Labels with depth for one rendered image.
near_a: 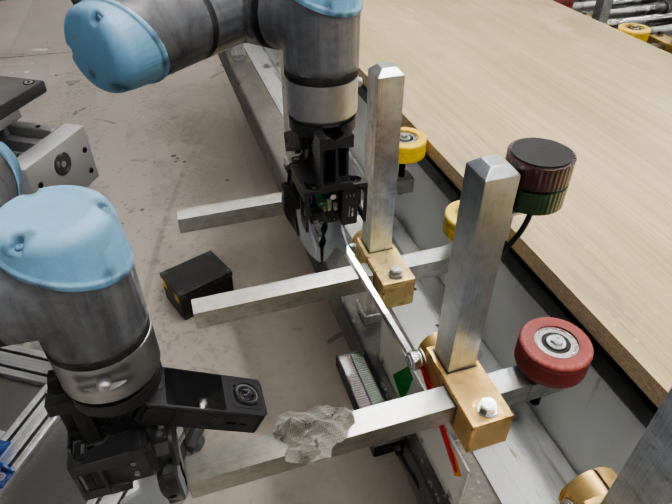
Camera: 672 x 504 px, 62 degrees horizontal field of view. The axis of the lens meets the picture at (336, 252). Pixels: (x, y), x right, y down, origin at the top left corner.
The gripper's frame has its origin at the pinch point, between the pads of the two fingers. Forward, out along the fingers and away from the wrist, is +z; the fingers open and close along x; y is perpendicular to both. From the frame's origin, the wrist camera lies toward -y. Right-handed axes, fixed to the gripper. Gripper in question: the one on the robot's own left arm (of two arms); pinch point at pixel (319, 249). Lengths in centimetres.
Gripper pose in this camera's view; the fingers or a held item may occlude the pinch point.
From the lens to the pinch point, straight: 73.1
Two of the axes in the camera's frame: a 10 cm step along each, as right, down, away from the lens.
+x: 9.5, -1.9, 2.4
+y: 3.1, 6.0, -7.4
